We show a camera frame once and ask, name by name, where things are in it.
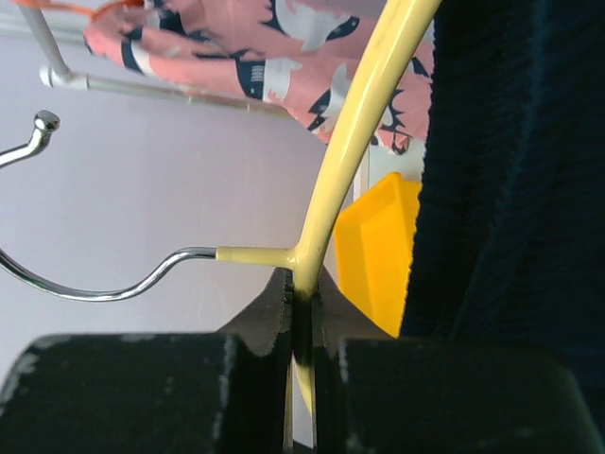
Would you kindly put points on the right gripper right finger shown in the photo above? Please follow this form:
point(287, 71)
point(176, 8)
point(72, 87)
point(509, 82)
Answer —
point(375, 394)

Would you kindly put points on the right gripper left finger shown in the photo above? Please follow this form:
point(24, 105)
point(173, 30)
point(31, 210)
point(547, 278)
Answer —
point(227, 391)

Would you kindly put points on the cream yellow hanger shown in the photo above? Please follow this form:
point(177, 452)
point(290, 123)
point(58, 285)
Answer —
point(399, 30)

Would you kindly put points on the navy blue shorts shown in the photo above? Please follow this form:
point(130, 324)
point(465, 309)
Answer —
point(510, 237)

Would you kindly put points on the pink patterned shorts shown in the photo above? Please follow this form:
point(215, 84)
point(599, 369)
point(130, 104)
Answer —
point(297, 55)

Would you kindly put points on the orange hanger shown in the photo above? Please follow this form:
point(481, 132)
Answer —
point(90, 13)

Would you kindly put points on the yellow plastic bin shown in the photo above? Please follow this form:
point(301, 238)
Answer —
point(374, 238)

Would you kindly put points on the metal clothes rack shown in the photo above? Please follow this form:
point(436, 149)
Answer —
point(51, 34)

